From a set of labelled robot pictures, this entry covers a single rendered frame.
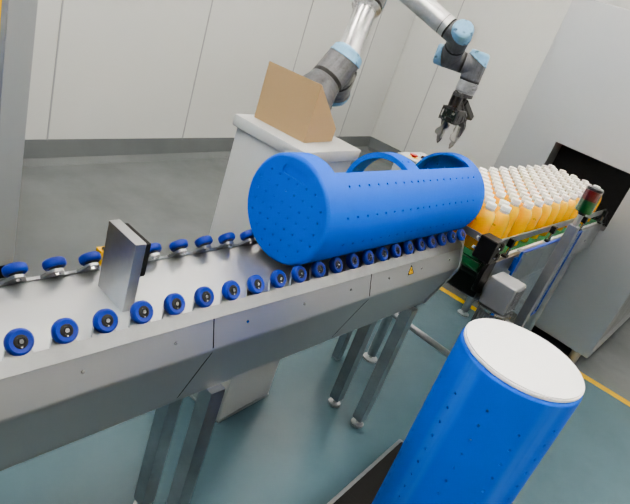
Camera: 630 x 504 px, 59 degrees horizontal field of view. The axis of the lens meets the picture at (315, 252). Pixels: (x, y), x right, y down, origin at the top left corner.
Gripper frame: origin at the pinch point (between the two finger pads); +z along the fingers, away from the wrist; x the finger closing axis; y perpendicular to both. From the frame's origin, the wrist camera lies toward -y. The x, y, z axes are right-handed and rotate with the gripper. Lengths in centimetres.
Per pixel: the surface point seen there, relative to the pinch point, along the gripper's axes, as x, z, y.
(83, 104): -257, 82, 7
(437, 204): 30, 8, 50
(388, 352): 24, 80, 21
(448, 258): 28.9, 33.2, 19.1
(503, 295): 49, 40, 4
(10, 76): -123, 27, 111
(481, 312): 44, 51, 3
